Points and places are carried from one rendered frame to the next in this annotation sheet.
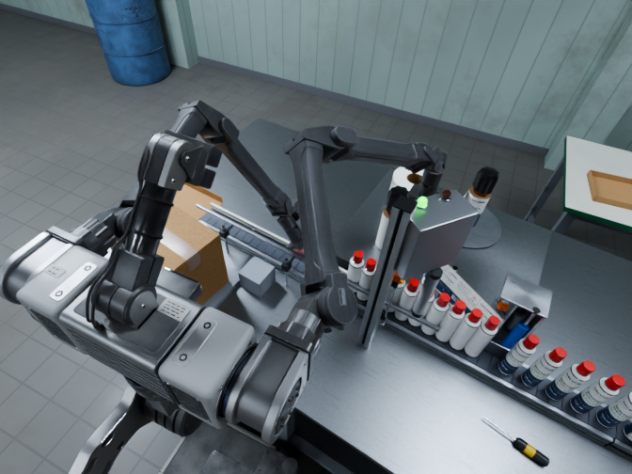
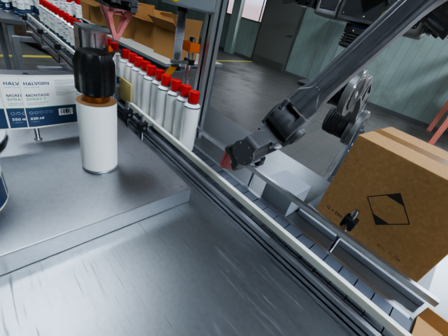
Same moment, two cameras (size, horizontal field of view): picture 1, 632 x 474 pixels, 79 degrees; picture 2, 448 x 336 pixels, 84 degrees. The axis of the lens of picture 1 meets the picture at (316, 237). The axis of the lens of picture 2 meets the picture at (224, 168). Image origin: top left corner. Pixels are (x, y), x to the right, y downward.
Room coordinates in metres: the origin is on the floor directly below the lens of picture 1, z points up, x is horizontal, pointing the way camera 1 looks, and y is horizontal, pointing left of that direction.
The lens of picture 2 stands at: (1.56, 0.13, 1.32)
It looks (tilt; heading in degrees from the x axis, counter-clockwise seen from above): 32 degrees down; 191
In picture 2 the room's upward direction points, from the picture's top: 15 degrees clockwise
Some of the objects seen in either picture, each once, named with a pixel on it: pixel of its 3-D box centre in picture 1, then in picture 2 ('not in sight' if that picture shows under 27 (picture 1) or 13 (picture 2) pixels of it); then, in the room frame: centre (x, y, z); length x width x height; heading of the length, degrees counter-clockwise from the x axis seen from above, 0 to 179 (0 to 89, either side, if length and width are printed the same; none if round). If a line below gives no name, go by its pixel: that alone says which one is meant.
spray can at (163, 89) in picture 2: (394, 291); (163, 103); (0.78, -0.29, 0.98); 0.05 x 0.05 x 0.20
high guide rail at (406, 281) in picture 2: (303, 260); (237, 157); (0.91, 0.04, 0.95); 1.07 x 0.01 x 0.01; 61
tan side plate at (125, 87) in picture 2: not in sight; (125, 91); (0.69, -0.51, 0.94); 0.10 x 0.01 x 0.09; 61
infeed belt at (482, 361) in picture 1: (371, 302); (171, 141); (0.80, -0.23, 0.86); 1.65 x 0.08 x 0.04; 61
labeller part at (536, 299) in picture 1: (526, 294); (95, 28); (0.69, -0.65, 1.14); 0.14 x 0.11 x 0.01; 61
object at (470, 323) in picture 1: (466, 328); (132, 79); (0.65, -0.51, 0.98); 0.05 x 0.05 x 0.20
